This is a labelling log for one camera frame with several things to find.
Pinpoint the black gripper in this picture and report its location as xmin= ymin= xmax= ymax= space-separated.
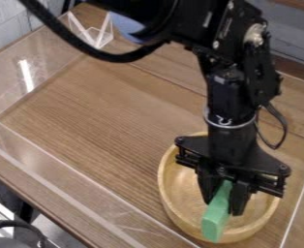
xmin=174 ymin=114 xmax=290 ymax=216

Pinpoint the green rectangular block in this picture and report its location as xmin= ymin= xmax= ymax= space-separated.
xmin=200 ymin=181 xmax=232 ymax=242

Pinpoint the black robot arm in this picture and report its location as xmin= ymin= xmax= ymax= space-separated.
xmin=86 ymin=0 xmax=290 ymax=216

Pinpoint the brown wooden bowl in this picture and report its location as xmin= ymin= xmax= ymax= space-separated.
xmin=156 ymin=144 xmax=280 ymax=244

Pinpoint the clear acrylic tray wall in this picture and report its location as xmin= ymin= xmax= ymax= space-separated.
xmin=0 ymin=122 xmax=198 ymax=248

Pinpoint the black thick arm cable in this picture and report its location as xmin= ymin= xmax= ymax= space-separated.
xmin=16 ymin=0 xmax=171 ymax=64

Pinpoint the clear acrylic corner bracket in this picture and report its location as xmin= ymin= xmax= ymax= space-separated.
xmin=66 ymin=12 xmax=112 ymax=49

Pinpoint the black cable bottom left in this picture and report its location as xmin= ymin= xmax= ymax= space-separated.
xmin=0 ymin=220 xmax=48 ymax=248

